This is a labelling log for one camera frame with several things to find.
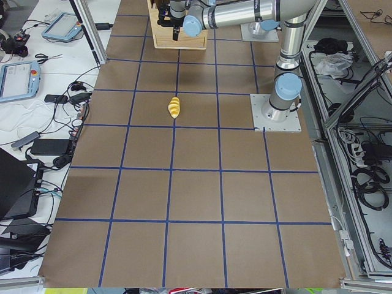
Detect yellow toy croissant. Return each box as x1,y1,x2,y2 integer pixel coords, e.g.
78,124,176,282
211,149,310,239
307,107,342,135
168,97,181,119

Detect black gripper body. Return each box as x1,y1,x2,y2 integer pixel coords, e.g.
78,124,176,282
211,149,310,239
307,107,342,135
157,0,186,28

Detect lower blue teach pendant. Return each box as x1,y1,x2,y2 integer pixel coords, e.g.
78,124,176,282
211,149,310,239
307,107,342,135
1,61,40,103

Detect wooden drawer cabinet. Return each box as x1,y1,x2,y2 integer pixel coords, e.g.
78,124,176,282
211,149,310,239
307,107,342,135
147,1,208,50

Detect white crumpled cloth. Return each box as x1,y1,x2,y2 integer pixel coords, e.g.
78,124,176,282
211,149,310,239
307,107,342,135
315,53,353,79

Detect white power strip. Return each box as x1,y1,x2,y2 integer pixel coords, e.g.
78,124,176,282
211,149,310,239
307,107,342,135
350,143,367,167

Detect upper blue teach pendant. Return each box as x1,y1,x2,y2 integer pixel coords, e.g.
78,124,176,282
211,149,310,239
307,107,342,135
41,12,82,43

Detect black electronics gadget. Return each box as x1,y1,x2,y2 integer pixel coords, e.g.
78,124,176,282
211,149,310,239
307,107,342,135
1,30,30,58

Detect grey usb hub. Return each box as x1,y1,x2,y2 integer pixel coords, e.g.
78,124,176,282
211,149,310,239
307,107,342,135
11,131,40,149

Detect black smartphone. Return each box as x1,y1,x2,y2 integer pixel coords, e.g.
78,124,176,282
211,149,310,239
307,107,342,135
44,94,69,104

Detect black scissors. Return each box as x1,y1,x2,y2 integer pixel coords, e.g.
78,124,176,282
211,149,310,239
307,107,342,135
34,53,62,64

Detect black cloth bundle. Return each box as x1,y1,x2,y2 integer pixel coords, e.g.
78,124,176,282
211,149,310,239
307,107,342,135
314,38,348,55

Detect blue teach pendant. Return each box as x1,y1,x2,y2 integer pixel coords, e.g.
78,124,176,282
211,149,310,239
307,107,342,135
1,61,40,103
41,12,82,43

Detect black power brick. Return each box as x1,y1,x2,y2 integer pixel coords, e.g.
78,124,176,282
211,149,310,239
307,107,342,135
31,138,70,156

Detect black laptop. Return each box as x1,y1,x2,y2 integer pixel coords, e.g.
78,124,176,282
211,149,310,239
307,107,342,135
1,149,43,221

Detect coiled black cables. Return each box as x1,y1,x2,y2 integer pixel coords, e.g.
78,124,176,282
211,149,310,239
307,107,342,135
350,171,390,212

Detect aluminium frame post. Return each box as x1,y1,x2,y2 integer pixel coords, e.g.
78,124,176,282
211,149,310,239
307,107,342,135
69,0,107,67

